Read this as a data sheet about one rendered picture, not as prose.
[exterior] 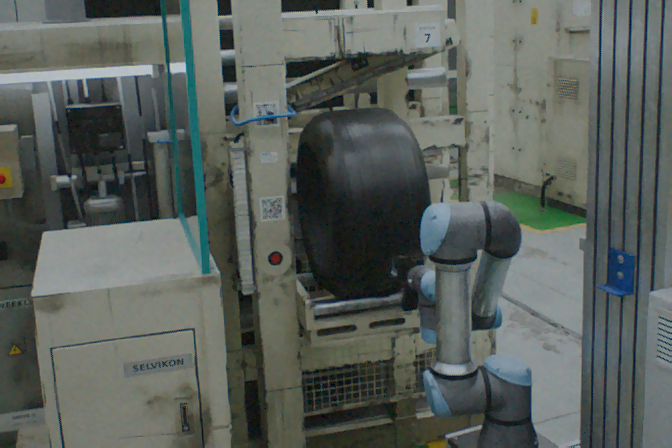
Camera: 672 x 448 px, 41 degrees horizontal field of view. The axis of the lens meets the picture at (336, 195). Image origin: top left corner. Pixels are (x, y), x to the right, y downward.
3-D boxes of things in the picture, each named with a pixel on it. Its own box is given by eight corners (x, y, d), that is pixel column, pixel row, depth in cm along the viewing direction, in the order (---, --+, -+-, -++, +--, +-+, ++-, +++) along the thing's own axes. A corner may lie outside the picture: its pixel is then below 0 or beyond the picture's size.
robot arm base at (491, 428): (551, 451, 222) (551, 415, 220) (500, 467, 216) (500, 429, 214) (515, 426, 235) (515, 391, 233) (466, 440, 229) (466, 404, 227)
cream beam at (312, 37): (272, 64, 288) (270, 18, 285) (259, 59, 312) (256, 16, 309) (447, 53, 303) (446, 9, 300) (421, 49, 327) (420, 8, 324)
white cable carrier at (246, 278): (243, 294, 276) (232, 144, 265) (240, 289, 281) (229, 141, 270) (257, 293, 277) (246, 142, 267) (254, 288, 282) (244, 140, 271)
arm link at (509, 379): (539, 418, 218) (540, 367, 215) (486, 424, 217) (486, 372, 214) (522, 397, 230) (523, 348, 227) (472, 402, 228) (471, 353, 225)
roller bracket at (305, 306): (306, 331, 271) (304, 301, 269) (280, 291, 309) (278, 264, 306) (317, 330, 272) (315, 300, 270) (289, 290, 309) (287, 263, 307)
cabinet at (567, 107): (590, 220, 697) (593, 60, 669) (543, 206, 749) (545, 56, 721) (677, 205, 733) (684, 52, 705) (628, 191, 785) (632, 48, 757)
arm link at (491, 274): (527, 187, 212) (491, 305, 248) (482, 190, 210) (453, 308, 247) (541, 224, 204) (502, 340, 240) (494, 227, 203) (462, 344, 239)
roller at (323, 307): (309, 318, 277) (311, 314, 273) (306, 304, 279) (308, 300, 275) (414, 303, 286) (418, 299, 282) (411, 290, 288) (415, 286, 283)
